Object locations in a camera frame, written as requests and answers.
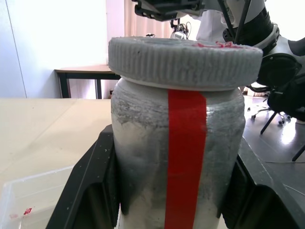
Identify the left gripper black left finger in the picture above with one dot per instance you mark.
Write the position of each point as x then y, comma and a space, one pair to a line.
88, 190

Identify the wooden desk with black legs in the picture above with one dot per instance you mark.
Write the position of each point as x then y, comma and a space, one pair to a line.
83, 71

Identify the clear jar with grey lid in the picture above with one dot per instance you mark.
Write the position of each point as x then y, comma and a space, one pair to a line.
143, 155

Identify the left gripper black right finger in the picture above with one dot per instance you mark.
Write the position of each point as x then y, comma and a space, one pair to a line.
257, 205

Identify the black office chair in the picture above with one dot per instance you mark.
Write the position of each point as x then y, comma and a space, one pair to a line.
281, 74

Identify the grey ribbed jar lid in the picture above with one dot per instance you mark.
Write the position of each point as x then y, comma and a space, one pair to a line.
178, 64

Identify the clear plastic tray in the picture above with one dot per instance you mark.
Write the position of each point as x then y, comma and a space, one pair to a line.
28, 190

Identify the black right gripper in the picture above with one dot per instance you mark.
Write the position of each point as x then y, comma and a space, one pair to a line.
191, 7

